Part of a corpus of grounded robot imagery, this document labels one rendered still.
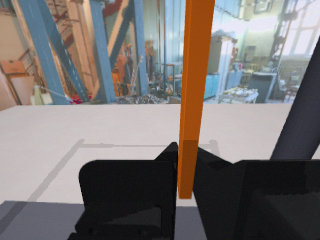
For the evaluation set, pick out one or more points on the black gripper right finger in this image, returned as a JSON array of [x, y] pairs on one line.
[[223, 191]]

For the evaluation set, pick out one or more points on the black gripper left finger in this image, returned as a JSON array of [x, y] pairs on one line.
[[148, 181]]

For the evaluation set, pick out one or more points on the dark grey flat plate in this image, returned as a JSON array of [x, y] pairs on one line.
[[299, 139]]

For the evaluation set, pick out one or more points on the orange handle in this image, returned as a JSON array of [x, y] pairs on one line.
[[197, 34]]

